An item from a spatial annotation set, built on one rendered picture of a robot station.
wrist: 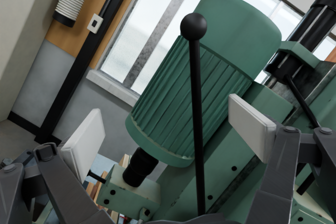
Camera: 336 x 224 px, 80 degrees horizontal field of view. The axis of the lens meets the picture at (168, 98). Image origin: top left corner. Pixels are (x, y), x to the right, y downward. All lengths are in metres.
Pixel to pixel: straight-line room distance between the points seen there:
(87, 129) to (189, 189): 0.33
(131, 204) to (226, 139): 0.27
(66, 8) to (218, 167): 1.56
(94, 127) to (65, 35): 1.80
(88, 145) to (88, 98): 1.79
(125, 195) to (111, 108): 1.43
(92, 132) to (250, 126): 0.12
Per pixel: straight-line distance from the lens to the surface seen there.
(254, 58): 0.37
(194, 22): 0.26
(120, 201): 0.53
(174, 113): 0.36
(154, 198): 0.54
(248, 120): 0.17
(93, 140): 0.18
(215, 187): 0.48
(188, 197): 0.48
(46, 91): 2.12
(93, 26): 1.75
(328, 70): 0.46
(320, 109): 0.44
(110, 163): 0.83
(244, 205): 0.45
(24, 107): 2.29
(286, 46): 0.47
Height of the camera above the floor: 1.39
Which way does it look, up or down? 13 degrees down
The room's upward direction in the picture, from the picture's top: 34 degrees clockwise
